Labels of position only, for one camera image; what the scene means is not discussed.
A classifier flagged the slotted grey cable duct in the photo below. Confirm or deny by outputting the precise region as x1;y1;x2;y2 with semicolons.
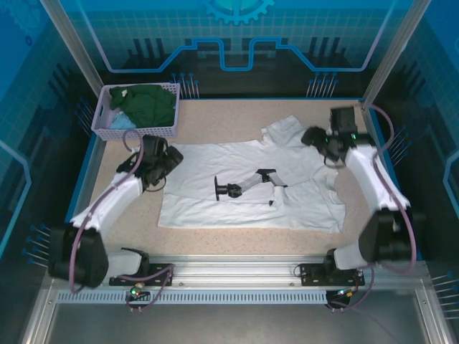
56;290;329;306

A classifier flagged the white t-shirt with black print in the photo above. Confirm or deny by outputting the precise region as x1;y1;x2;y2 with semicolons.
157;114;347;235

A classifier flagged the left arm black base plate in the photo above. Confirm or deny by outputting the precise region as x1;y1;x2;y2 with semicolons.
108;262;175;287

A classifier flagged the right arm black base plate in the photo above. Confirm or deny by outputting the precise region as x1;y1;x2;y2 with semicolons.
298;263;367;287

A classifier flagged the aluminium frame post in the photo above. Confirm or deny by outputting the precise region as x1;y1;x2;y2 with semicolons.
39;0;110;105
361;0;432;110

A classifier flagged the dark green t-shirt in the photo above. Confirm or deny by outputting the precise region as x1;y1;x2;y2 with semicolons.
109;85;177;128

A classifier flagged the aluminium mounting rail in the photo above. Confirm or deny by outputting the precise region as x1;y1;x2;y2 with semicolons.
46;255;428;288

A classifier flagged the light blue t-shirt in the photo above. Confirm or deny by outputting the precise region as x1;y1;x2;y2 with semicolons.
109;111;138;130

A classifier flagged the lilac plastic basket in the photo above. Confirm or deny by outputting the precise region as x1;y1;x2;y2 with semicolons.
92;84;181;142

